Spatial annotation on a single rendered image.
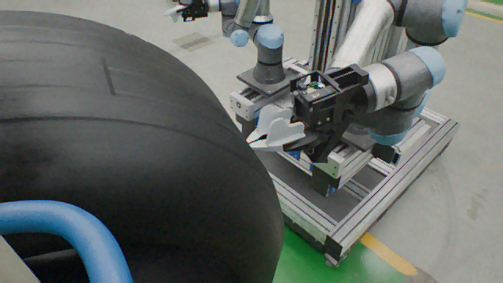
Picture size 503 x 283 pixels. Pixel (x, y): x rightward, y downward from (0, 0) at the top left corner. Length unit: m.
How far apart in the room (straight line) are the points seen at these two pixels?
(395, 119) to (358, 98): 0.12
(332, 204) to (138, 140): 1.58
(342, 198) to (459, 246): 0.67
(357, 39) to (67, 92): 0.66
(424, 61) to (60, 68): 0.53
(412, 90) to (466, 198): 1.81
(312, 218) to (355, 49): 1.07
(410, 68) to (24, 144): 0.54
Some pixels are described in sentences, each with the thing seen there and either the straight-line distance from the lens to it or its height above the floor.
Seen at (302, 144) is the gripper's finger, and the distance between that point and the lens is 0.54.
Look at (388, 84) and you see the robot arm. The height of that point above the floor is 1.30.
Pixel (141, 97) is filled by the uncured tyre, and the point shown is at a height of 1.43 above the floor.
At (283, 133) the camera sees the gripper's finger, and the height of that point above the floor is 1.26.
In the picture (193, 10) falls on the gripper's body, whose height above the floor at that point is 1.03.
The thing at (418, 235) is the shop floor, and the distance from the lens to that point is 2.11.
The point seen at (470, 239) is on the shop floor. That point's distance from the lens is 2.22.
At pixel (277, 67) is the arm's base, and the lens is 1.63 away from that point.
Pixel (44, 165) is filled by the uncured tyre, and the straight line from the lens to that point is 0.27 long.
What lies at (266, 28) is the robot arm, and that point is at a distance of 1.61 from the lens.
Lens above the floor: 1.60
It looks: 42 degrees down
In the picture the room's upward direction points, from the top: straight up
